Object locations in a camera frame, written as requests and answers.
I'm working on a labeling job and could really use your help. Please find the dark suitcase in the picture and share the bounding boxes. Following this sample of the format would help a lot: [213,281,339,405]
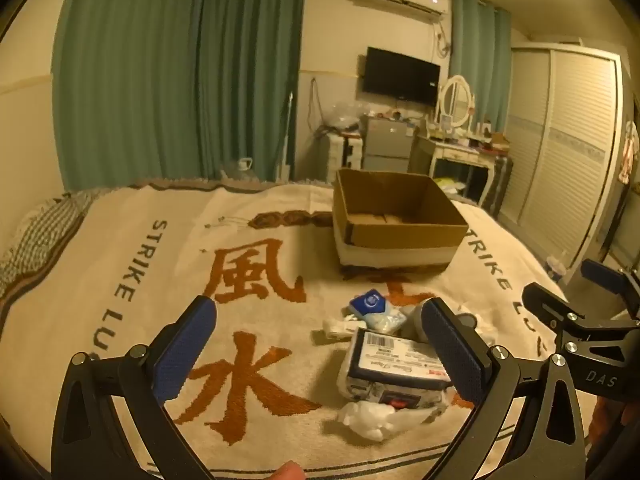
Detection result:
[487,155,514,216]

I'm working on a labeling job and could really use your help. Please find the plastic-wrapped labelled package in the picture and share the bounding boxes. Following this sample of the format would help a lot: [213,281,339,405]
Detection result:
[337,327,453,411]

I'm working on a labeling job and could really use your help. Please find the wide green curtain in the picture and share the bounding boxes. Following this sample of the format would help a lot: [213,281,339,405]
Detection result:
[52,0,307,191]

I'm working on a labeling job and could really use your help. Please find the clear plastic bag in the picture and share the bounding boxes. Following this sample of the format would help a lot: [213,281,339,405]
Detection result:
[322,101,363,136]

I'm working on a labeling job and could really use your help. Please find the small white packet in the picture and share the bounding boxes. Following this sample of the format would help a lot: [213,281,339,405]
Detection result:
[312,317,358,345]

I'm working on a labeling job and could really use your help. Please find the person's left hand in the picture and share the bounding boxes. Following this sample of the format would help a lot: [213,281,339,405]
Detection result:
[263,461,306,480]

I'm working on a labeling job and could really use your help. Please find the white louvred wardrobe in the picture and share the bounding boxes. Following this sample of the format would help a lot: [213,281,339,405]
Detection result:
[500,42,631,266]

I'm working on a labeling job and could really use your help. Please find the cardboard box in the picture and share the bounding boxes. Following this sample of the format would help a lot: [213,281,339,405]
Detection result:
[332,168,470,276]

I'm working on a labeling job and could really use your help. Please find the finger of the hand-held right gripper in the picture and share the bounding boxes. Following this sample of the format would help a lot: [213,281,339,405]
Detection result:
[521,282,640,356]
[581,258,640,319]

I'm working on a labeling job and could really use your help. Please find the narrow green curtain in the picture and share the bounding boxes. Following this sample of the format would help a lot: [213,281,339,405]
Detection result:
[447,0,512,136]

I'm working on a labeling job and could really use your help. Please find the small grey fridge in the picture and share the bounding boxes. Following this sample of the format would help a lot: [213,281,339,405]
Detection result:
[361,114,418,171]

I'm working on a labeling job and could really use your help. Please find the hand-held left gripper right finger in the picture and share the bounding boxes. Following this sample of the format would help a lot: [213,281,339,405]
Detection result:
[420,298,588,480]

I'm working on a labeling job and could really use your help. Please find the checked bedsheet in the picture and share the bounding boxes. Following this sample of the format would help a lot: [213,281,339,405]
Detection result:
[0,192,96,301]

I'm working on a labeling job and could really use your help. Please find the printed blanket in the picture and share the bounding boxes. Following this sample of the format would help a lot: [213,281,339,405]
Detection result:
[0,180,601,480]

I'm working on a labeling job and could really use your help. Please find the white suitcase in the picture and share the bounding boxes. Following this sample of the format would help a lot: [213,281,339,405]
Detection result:
[320,132,363,183]

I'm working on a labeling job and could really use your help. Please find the hanging clothes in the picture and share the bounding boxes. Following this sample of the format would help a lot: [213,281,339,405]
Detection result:
[619,120,640,186]

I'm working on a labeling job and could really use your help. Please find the white dressing table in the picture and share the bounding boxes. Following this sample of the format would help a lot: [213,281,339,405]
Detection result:
[410,130,501,201]

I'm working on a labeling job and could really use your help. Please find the black wall television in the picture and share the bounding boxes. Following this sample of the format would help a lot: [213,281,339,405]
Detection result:
[362,46,442,107]

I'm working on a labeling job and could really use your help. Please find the waste basket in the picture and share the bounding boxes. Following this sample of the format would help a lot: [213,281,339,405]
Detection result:
[434,176,468,198]

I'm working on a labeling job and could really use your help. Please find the blue tissue packet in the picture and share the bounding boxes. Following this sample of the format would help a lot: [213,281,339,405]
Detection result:
[348,290,406,333]

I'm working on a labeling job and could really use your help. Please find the oval white mirror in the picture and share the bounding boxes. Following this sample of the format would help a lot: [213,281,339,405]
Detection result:
[434,74,476,128]

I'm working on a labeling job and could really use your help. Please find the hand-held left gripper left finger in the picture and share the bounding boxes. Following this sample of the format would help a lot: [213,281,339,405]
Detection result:
[51,295,218,480]

